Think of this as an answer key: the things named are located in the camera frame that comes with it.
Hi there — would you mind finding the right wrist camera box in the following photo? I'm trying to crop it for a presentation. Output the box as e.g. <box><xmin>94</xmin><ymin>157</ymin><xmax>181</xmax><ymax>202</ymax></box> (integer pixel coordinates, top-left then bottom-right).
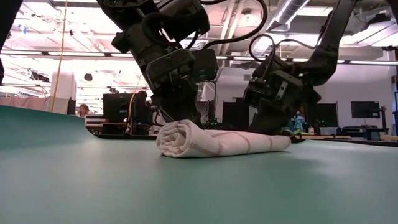
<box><xmin>243</xmin><ymin>77</ymin><xmax>265</xmax><ymax>106</ymax></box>

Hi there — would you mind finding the green table mat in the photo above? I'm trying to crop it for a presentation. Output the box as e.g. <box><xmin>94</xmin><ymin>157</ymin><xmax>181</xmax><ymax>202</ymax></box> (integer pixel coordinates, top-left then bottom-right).
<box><xmin>0</xmin><ymin>105</ymin><xmax>398</xmax><ymax>224</ymax></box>

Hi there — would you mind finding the silver ventilation duct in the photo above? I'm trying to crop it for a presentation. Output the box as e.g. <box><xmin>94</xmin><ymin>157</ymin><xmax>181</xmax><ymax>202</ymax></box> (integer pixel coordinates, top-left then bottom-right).
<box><xmin>267</xmin><ymin>0</ymin><xmax>315</xmax><ymax>32</ymax></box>

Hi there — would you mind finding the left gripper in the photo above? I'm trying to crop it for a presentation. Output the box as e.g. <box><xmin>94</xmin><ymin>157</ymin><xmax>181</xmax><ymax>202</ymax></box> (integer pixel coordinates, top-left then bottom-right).
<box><xmin>111</xmin><ymin>24</ymin><xmax>203</xmax><ymax>128</ymax></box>

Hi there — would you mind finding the person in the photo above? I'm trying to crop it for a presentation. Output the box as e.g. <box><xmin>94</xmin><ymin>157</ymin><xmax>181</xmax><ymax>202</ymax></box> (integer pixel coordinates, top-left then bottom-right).
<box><xmin>76</xmin><ymin>103</ymin><xmax>91</xmax><ymax>118</ymax></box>

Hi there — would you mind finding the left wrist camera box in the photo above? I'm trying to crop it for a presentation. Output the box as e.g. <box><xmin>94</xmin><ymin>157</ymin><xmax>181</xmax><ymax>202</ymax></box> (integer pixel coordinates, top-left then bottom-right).
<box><xmin>192</xmin><ymin>49</ymin><xmax>220</xmax><ymax>82</ymax></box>

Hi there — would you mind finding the black monitor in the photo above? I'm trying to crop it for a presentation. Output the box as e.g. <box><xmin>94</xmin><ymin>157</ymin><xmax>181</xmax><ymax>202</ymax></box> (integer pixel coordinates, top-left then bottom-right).
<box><xmin>306</xmin><ymin>103</ymin><xmax>338</xmax><ymax>128</ymax></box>
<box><xmin>102</xmin><ymin>92</ymin><xmax>149</xmax><ymax>124</ymax></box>
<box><xmin>350</xmin><ymin>101</ymin><xmax>381</xmax><ymax>119</ymax></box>

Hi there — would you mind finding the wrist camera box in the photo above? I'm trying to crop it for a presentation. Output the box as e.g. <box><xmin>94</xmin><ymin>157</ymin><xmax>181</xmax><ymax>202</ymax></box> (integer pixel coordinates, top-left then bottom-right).
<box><xmin>243</xmin><ymin>77</ymin><xmax>265</xmax><ymax>106</ymax></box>
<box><xmin>192</xmin><ymin>49</ymin><xmax>220</xmax><ymax>82</ymax></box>

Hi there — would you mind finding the white red-checked towel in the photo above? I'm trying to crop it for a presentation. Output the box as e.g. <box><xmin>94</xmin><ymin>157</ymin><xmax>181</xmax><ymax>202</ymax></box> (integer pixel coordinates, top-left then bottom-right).
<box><xmin>155</xmin><ymin>119</ymin><xmax>292</xmax><ymax>159</ymax></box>

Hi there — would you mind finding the pink cloth partition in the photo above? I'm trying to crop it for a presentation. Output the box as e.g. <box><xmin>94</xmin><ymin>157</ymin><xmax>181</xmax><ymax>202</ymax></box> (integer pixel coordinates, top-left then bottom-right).
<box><xmin>0</xmin><ymin>95</ymin><xmax>70</xmax><ymax>114</ymax></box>

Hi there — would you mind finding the yellow cable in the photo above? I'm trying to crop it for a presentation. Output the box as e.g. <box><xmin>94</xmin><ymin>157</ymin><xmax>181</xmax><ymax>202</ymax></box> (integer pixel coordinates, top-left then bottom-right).
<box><xmin>50</xmin><ymin>0</ymin><xmax>69</xmax><ymax>113</ymax></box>

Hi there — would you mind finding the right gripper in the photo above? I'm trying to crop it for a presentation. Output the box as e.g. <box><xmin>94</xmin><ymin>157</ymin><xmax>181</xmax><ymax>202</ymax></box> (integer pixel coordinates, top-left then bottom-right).
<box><xmin>248</xmin><ymin>55</ymin><xmax>321</xmax><ymax>136</ymax></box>

